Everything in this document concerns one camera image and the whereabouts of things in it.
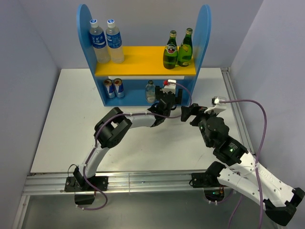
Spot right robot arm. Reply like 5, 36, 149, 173
181, 104, 305, 226

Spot green Perrier bottle red label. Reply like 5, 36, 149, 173
163, 30, 178, 69

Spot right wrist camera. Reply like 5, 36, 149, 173
204, 96, 226, 115

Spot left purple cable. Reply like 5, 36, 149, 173
83, 81, 192, 210

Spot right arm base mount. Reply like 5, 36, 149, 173
189, 172, 234, 205

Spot green Perrier lemon bottle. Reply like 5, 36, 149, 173
177, 28, 193, 67

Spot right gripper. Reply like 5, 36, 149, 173
181, 103, 220, 147

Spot clear glass bottle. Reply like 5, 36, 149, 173
145, 80, 156, 104

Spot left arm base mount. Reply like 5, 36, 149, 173
64, 176, 108, 205

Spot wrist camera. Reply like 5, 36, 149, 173
204, 96, 226, 115
162, 80, 176, 94

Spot red bull can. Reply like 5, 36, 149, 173
103, 79, 116, 99
113, 78, 125, 99

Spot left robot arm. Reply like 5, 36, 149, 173
66, 82, 183, 191

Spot Pocari Sweat bottle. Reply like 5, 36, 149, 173
90, 19, 111, 63
106, 19, 124, 63

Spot aluminium mounting rail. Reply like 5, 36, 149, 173
21, 170, 205, 196

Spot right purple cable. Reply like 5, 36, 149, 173
216, 99, 267, 229

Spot purple cable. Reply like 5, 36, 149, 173
216, 99, 267, 229
83, 81, 192, 210

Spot blue and yellow shelf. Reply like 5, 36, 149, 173
76, 4, 212, 106

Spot left Red Bull can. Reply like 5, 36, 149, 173
103, 79, 116, 99

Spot right Red Bull can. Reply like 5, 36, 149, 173
113, 78, 125, 99

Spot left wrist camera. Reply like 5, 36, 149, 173
162, 80, 176, 94

